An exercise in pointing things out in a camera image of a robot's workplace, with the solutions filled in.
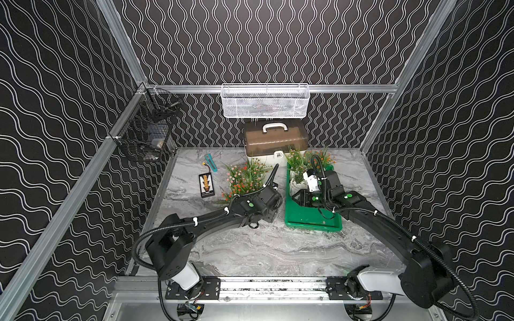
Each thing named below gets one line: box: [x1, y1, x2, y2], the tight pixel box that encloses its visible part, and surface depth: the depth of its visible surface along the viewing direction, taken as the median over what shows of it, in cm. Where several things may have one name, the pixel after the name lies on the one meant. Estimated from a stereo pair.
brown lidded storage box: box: [242, 118, 309, 166], surface depth 103 cm
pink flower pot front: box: [284, 145, 308, 185], surface depth 100 cm
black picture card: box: [198, 172, 215, 199], surface depth 105 cm
